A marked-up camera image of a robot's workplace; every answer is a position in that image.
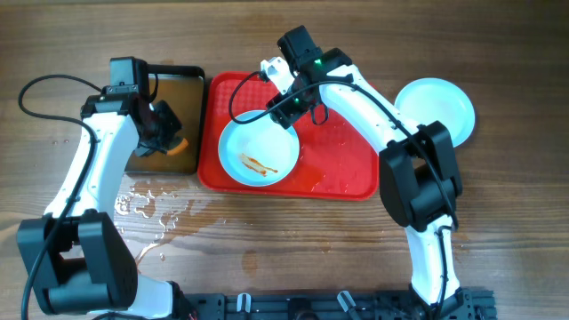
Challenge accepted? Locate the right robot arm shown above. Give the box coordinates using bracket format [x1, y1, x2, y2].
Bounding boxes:
[260, 49, 462, 307]

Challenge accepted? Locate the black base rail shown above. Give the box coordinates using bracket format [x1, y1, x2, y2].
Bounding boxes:
[186, 289, 498, 320]

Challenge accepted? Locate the black rectangular water basin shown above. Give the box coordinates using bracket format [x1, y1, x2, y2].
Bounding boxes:
[125, 65, 207, 174]

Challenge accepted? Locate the red plastic tray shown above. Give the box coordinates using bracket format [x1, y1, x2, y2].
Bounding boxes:
[197, 72, 380, 201]

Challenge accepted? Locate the white plate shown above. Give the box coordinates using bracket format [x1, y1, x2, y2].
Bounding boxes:
[395, 77, 476, 148]
[218, 116, 301, 187]

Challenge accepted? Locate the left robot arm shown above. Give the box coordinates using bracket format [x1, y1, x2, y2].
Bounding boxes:
[17, 96, 191, 319]

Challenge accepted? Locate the orange green scrub sponge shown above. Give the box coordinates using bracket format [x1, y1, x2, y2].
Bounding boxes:
[166, 137, 188, 156]

